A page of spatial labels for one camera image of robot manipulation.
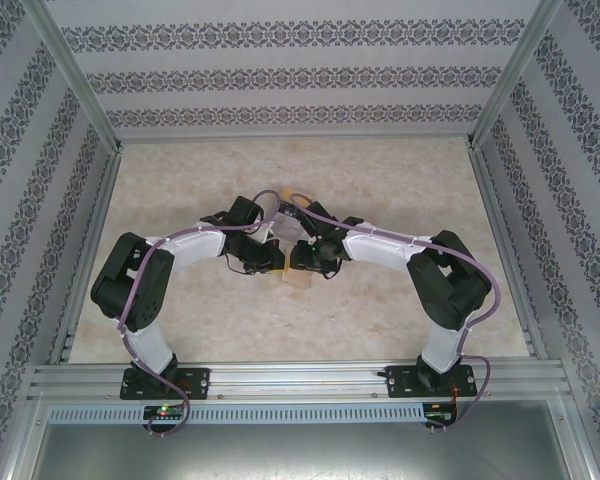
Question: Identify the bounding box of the beige card holder wallet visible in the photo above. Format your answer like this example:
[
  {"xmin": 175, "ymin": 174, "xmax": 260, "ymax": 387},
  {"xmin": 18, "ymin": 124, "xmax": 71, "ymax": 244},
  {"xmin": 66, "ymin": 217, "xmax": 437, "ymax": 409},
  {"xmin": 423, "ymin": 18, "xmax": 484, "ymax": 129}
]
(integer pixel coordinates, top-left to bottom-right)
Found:
[{"xmin": 278, "ymin": 249, "xmax": 315, "ymax": 291}]

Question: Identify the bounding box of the clear acrylic card box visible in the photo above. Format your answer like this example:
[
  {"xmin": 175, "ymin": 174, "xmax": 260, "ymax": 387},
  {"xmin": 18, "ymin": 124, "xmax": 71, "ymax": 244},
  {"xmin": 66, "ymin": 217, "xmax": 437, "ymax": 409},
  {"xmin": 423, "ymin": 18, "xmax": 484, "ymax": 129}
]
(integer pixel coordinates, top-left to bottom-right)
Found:
[{"xmin": 273, "ymin": 184, "xmax": 314, "ymax": 242}]

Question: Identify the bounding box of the white card pink print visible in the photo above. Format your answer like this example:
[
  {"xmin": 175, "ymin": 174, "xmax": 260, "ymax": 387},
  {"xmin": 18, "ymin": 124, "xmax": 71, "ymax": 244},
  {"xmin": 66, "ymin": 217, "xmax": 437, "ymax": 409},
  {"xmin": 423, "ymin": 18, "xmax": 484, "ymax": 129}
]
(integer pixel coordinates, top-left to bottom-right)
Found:
[{"xmin": 274, "ymin": 219, "xmax": 302, "ymax": 240}]

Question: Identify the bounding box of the plain gold card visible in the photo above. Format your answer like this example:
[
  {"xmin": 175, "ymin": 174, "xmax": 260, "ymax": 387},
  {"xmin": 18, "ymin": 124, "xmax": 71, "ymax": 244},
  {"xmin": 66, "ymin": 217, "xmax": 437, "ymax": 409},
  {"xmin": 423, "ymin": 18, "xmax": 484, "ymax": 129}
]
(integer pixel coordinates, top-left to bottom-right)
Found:
[{"xmin": 279, "ymin": 185, "xmax": 311, "ymax": 204}]

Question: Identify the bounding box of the grey metal sheet panel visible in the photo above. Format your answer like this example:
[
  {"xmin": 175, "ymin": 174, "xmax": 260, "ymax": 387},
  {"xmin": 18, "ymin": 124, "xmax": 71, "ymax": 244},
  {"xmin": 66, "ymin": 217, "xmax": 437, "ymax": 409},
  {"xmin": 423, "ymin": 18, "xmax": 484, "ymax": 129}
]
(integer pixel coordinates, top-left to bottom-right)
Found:
[{"xmin": 29, "ymin": 423, "xmax": 594, "ymax": 480}]

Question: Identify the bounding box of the aluminium mounting rail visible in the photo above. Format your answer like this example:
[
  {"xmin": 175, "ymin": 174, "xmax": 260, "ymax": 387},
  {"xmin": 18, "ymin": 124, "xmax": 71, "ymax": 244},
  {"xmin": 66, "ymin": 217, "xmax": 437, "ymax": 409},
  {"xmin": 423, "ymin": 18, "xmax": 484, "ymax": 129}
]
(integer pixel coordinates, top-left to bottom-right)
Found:
[{"xmin": 27, "ymin": 362, "xmax": 574, "ymax": 401}]

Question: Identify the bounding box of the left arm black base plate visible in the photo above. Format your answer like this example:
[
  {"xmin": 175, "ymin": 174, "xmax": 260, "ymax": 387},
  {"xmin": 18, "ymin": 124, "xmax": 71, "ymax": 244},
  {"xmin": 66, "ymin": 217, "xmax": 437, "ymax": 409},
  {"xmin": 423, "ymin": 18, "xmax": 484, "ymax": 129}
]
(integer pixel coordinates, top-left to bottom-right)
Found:
[{"xmin": 119, "ymin": 367, "xmax": 212, "ymax": 401}]

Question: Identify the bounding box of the slotted grey cable duct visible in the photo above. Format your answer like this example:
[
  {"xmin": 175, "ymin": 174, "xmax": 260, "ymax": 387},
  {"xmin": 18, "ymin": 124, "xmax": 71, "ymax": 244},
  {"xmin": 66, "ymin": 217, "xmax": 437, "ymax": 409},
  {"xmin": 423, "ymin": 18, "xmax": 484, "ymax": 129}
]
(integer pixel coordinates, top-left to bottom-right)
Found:
[{"xmin": 47, "ymin": 403, "xmax": 426, "ymax": 425}]

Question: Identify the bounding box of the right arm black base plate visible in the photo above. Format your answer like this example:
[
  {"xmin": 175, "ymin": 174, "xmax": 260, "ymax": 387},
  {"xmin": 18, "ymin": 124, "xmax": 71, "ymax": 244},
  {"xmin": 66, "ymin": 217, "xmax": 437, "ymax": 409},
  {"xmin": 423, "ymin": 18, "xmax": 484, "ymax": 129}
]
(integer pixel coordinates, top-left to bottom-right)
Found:
[{"xmin": 385, "ymin": 364, "xmax": 479, "ymax": 400}]

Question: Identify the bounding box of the aluminium side rail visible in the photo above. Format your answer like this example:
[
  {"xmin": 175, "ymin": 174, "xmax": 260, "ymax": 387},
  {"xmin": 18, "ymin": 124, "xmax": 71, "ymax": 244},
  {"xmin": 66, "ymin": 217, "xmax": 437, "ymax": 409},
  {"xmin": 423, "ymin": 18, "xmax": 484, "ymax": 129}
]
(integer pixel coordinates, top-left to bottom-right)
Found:
[
  {"xmin": 467, "ymin": 144, "xmax": 549, "ymax": 362},
  {"xmin": 47, "ymin": 147, "xmax": 126, "ymax": 365}
]

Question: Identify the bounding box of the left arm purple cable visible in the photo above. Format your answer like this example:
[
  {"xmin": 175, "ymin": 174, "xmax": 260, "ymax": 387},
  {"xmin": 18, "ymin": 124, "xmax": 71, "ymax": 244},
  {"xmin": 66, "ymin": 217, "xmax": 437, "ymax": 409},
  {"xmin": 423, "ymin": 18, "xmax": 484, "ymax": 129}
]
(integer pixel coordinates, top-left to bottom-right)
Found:
[{"xmin": 117, "ymin": 189, "xmax": 281, "ymax": 437}]

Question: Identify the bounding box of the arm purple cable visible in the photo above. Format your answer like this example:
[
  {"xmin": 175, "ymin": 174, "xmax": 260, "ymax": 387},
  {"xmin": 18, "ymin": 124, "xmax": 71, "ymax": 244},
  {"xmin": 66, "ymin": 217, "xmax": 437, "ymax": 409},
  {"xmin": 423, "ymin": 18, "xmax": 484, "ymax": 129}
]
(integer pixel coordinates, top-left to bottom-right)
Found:
[
  {"xmin": 117, "ymin": 189, "xmax": 281, "ymax": 437},
  {"xmin": 289, "ymin": 193, "xmax": 506, "ymax": 432}
]

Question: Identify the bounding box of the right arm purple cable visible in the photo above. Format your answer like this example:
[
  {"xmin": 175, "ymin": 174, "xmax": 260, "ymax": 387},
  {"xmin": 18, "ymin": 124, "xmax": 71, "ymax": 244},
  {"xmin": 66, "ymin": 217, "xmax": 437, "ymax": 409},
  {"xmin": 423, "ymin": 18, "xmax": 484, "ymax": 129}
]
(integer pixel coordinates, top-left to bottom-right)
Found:
[{"xmin": 289, "ymin": 193, "xmax": 506, "ymax": 432}]

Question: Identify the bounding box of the aluminium frame post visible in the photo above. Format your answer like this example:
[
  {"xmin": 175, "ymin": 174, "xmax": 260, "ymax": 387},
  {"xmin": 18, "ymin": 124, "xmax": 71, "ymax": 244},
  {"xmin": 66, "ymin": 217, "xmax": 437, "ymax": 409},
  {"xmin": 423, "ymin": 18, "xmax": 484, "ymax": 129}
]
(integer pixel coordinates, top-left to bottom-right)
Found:
[
  {"xmin": 22, "ymin": 0, "xmax": 124, "ymax": 151},
  {"xmin": 467, "ymin": 0, "xmax": 576, "ymax": 150}
]

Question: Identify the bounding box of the aluminium frame leg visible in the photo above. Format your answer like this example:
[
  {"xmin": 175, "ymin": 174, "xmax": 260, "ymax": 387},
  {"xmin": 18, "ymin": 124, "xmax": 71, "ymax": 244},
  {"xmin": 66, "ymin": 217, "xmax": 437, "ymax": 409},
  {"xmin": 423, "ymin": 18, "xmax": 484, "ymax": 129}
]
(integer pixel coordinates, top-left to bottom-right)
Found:
[
  {"xmin": 0, "ymin": 394, "xmax": 49, "ymax": 480},
  {"xmin": 549, "ymin": 394, "xmax": 600, "ymax": 480}
]

